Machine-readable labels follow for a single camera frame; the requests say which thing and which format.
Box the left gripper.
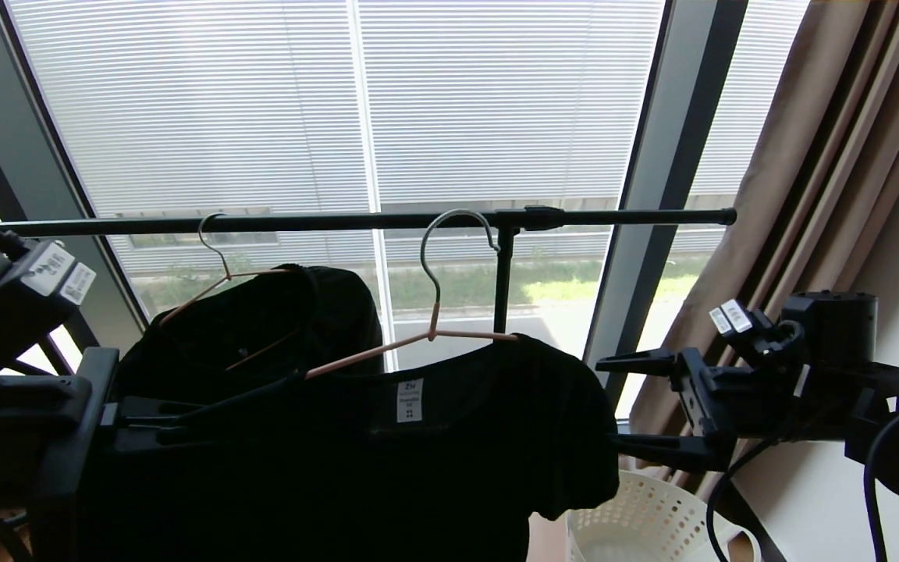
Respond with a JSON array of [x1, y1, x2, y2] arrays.
[[0, 347, 206, 562]]

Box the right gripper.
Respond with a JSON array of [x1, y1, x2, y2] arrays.
[[595, 348, 811, 473]]

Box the black garment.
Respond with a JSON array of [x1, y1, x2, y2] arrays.
[[77, 333, 622, 562], [112, 265, 386, 408]]

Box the pink clothes hanger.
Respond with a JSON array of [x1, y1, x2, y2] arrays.
[[304, 208, 521, 382], [158, 212, 298, 372]]

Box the white laundry basket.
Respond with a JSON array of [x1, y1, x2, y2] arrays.
[[565, 468, 763, 562]]

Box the black clothes rack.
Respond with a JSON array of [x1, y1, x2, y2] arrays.
[[0, 205, 738, 338]]

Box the brown curtain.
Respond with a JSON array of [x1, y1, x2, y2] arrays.
[[621, 0, 899, 502]]

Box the window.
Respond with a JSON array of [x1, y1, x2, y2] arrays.
[[0, 0, 813, 438]]

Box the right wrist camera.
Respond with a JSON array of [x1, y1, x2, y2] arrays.
[[708, 298, 807, 369]]

